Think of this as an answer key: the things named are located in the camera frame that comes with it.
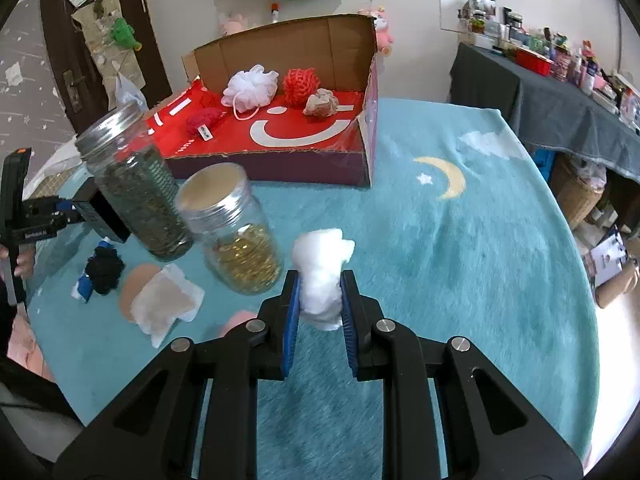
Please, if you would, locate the green plush toy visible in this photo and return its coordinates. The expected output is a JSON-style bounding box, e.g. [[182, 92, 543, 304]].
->
[[110, 17, 142, 51]]

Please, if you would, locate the plastic jar of yellow capsules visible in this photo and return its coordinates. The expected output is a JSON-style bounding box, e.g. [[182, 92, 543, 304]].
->
[[175, 162, 284, 296]]

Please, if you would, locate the beige makeup sponge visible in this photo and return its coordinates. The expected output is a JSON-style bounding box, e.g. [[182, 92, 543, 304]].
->
[[120, 263, 163, 320]]

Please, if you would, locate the table with cluttered items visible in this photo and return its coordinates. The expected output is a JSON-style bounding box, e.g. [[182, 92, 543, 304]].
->
[[457, 0, 640, 131]]

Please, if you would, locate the glass jar with metal lid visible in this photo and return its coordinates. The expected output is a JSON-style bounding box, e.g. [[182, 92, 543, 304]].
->
[[75, 101, 195, 262]]

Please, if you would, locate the red plastic container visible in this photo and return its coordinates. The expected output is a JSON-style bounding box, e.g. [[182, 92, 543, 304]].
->
[[515, 47, 555, 77]]

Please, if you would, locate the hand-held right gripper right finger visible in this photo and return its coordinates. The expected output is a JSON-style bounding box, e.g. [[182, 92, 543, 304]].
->
[[340, 269, 586, 480]]

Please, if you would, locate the white gauze pad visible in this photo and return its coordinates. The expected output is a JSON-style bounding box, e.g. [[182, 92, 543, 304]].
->
[[131, 262, 205, 348]]

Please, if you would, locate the red knit plush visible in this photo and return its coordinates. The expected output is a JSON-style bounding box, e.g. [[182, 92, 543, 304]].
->
[[185, 107, 224, 141]]

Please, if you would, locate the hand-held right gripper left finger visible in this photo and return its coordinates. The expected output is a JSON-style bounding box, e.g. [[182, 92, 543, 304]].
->
[[52, 269, 302, 480]]

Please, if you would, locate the dark wooden door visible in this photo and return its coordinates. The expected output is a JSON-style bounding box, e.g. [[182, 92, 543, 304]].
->
[[39, 0, 173, 133]]

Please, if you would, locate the blue black small object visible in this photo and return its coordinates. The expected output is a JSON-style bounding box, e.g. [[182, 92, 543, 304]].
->
[[74, 240, 113, 303]]

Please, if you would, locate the person's pink clothing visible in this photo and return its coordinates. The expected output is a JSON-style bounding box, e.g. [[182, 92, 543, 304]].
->
[[0, 305, 56, 386]]

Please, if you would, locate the pink pig plush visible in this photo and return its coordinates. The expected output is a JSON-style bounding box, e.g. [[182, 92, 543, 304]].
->
[[218, 11, 251, 37]]

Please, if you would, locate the white cotton wad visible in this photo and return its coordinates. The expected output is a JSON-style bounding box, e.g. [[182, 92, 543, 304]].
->
[[292, 228, 356, 332]]

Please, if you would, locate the grey cloth covered table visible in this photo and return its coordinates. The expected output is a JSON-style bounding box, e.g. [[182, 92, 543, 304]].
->
[[449, 42, 640, 183]]

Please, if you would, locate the pink round face plush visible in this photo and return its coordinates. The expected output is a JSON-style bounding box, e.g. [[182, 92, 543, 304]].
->
[[357, 5, 396, 55]]

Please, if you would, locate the black fuzzy scrunchie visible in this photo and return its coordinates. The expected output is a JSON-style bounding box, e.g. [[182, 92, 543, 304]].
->
[[84, 247, 126, 295]]

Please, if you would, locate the orange crochet pouf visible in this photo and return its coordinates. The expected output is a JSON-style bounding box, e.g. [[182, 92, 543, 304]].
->
[[282, 67, 321, 107]]

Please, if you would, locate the small dark box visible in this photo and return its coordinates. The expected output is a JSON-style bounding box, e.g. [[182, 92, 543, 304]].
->
[[72, 180, 132, 244]]

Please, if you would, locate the cardboard box with red lining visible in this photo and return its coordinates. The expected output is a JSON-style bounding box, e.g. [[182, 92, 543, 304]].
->
[[147, 14, 379, 189]]

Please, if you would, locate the metal door handle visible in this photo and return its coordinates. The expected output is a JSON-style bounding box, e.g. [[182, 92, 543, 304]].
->
[[62, 70, 83, 113]]

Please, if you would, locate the hanging fabric organizer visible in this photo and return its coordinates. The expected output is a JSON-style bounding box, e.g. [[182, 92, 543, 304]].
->
[[71, 0, 146, 91]]

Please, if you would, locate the wicker basket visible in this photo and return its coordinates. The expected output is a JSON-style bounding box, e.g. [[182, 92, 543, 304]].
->
[[555, 160, 608, 231]]

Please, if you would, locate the teal blanket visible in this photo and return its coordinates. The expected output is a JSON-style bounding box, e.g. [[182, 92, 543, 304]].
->
[[25, 97, 601, 480]]

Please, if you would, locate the clear plastic bag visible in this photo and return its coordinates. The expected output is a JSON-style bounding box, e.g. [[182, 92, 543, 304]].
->
[[107, 72, 149, 113]]

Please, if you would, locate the cream crochet scrunchie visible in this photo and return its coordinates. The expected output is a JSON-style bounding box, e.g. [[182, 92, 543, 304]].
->
[[303, 88, 341, 117]]

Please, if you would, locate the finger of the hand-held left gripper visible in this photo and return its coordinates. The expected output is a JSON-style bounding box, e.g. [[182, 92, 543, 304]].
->
[[53, 199, 84, 228]]

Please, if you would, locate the person's left hand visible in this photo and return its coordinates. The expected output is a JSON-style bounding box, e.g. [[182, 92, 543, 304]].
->
[[0, 247, 37, 281]]

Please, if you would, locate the white mesh bath pouf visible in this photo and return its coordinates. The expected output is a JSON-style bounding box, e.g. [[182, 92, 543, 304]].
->
[[221, 64, 280, 121]]

